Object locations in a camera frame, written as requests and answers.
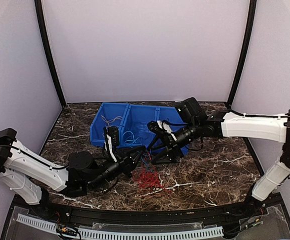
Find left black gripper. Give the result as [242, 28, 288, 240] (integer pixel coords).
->
[88, 145, 146, 192]

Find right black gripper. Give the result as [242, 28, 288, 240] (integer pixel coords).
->
[147, 119, 200, 165]

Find red cable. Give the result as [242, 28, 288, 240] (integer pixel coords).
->
[131, 149, 175, 196]

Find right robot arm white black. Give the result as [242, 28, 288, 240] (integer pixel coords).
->
[147, 110, 290, 217]

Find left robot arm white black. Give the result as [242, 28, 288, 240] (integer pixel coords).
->
[0, 126, 146, 218]

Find middle blue storage bin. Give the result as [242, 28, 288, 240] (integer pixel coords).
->
[122, 104, 158, 147]

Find blue storage bin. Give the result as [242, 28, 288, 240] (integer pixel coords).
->
[122, 104, 158, 147]
[153, 106, 189, 155]
[90, 102, 130, 148]

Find right blue storage bin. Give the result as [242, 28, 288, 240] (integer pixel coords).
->
[153, 106, 189, 155]

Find left blue storage bin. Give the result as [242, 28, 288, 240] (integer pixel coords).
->
[90, 102, 130, 148]

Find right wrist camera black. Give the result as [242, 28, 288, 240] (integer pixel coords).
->
[175, 97, 208, 125]

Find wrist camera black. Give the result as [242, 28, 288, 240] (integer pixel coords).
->
[175, 97, 208, 125]
[68, 151, 99, 174]

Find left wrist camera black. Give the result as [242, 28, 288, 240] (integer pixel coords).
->
[68, 151, 99, 174]

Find black front rail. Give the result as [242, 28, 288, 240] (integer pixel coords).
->
[9, 197, 285, 227]

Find right black frame post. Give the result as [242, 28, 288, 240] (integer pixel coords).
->
[226, 0, 257, 109]

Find black frame post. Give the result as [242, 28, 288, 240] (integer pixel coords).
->
[34, 0, 67, 108]
[226, 0, 257, 109]

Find left black frame post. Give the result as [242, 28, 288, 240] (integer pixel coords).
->
[34, 0, 67, 108]

